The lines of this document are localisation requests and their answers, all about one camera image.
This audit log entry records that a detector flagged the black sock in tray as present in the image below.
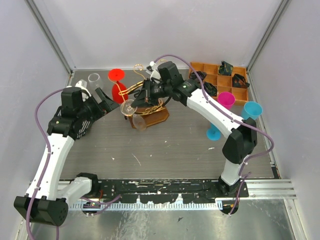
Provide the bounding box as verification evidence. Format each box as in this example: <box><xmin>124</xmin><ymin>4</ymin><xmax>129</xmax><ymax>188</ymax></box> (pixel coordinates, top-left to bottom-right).
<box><xmin>203</xmin><ymin>81</ymin><xmax>218</xmax><ymax>97</ymax></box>
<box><xmin>189</xmin><ymin>71</ymin><xmax>207</xmax><ymax>84</ymax></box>

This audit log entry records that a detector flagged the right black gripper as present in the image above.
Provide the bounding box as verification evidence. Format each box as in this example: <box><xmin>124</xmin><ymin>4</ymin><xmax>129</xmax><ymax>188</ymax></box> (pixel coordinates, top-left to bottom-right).
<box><xmin>131</xmin><ymin>78</ymin><xmax>171</xmax><ymax>109</ymax></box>

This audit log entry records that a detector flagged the red wine glass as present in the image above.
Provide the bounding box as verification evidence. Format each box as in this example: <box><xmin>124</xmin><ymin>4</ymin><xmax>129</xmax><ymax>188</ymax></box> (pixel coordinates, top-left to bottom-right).
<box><xmin>108</xmin><ymin>68</ymin><xmax>128</xmax><ymax>105</ymax></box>

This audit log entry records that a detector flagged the gold wire wine glass rack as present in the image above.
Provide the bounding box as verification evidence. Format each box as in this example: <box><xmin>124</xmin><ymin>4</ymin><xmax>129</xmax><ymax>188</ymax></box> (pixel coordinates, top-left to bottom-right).
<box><xmin>121</xmin><ymin>61</ymin><xmax>172</xmax><ymax>130</ymax></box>

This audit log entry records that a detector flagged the clear wine glass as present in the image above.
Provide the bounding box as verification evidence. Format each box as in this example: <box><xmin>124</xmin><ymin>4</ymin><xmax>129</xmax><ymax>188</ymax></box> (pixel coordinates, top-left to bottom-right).
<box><xmin>120</xmin><ymin>99</ymin><xmax>147</xmax><ymax>131</ymax></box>
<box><xmin>87</xmin><ymin>72</ymin><xmax>104</xmax><ymax>91</ymax></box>

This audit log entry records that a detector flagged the dark sock right tray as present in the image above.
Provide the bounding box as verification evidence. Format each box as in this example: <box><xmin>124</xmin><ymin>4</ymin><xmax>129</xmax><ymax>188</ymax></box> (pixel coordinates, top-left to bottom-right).
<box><xmin>232</xmin><ymin>73</ymin><xmax>250</xmax><ymax>89</ymax></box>

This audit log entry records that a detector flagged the patterned dark sock in tray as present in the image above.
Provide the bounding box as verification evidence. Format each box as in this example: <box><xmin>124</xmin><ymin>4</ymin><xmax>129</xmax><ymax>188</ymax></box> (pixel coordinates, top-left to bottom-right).
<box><xmin>218</xmin><ymin>61</ymin><xmax>234</xmax><ymax>76</ymax></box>

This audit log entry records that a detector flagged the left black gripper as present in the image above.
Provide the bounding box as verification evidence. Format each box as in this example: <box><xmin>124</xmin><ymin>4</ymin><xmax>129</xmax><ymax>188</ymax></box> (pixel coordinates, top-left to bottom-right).
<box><xmin>77</xmin><ymin>87</ymin><xmax>120</xmax><ymax>123</ymax></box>

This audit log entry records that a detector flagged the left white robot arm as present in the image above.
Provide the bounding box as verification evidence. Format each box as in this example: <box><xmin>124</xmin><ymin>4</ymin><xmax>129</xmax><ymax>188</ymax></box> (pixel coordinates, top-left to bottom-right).
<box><xmin>13</xmin><ymin>86</ymin><xmax>119</xmax><ymax>227</ymax></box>

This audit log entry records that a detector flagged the black mounting base plate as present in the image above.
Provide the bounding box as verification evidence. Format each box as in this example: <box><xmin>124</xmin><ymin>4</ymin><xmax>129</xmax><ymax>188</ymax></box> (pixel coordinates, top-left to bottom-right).
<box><xmin>83</xmin><ymin>179</ymin><xmax>249</xmax><ymax>204</ymax></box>

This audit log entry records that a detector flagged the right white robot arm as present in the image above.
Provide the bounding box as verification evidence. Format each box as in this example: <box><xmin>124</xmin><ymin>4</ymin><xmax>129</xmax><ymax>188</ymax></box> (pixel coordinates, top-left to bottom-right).
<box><xmin>131</xmin><ymin>61</ymin><xmax>258</xmax><ymax>197</ymax></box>

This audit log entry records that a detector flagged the pink wine glass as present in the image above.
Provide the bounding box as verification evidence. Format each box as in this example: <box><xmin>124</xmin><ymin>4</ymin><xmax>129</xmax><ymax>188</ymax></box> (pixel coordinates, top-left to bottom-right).
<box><xmin>217</xmin><ymin>91</ymin><xmax>236</xmax><ymax>110</ymax></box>

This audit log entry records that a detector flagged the wooden compartment tray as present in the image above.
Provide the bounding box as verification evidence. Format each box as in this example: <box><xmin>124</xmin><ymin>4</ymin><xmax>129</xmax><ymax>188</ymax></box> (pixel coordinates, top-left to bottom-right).
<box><xmin>190</xmin><ymin>62</ymin><xmax>249</xmax><ymax>106</ymax></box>

